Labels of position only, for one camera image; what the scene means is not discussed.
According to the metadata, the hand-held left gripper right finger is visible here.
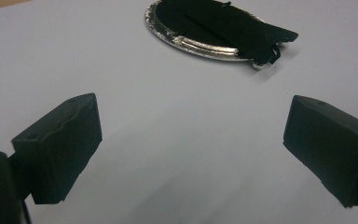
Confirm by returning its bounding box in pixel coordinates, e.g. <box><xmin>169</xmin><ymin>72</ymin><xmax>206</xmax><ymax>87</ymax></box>
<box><xmin>282</xmin><ymin>94</ymin><xmax>358</xmax><ymax>209</ymax></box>

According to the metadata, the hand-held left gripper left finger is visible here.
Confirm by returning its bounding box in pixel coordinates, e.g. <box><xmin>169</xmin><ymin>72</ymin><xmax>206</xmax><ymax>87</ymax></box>
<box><xmin>8</xmin><ymin>92</ymin><xmax>103</xmax><ymax>205</ymax></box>

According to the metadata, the oval silver-framed stand mirror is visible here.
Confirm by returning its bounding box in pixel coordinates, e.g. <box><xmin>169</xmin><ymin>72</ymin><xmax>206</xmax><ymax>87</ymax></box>
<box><xmin>144</xmin><ymin>0</ymin><xmax>299</xmax><ymax>71</ymax></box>

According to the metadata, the white table board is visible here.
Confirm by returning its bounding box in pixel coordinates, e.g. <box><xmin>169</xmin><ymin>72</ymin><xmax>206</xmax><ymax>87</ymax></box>
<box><xmin>0</xmin><ymin>0</ymin><xmax>358</xmax><ymax>224</ymax></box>

